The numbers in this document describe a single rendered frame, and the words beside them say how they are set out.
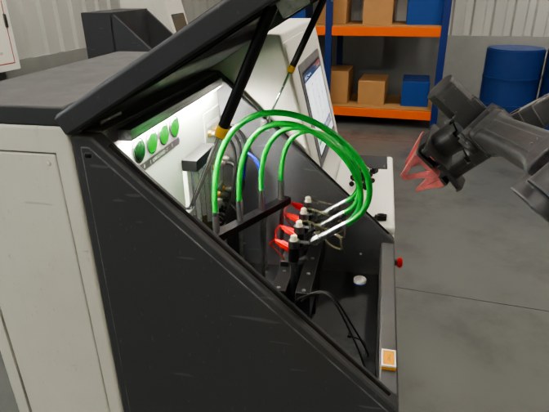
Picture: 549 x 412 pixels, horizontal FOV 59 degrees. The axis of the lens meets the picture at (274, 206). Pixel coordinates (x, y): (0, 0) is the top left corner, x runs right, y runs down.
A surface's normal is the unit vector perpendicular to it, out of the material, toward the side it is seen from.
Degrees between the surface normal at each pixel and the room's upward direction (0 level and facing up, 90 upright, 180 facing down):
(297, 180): 90
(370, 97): 90
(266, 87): 90
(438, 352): 0
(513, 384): 0
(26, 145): 90
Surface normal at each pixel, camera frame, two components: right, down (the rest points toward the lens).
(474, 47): -0.30, 0.40
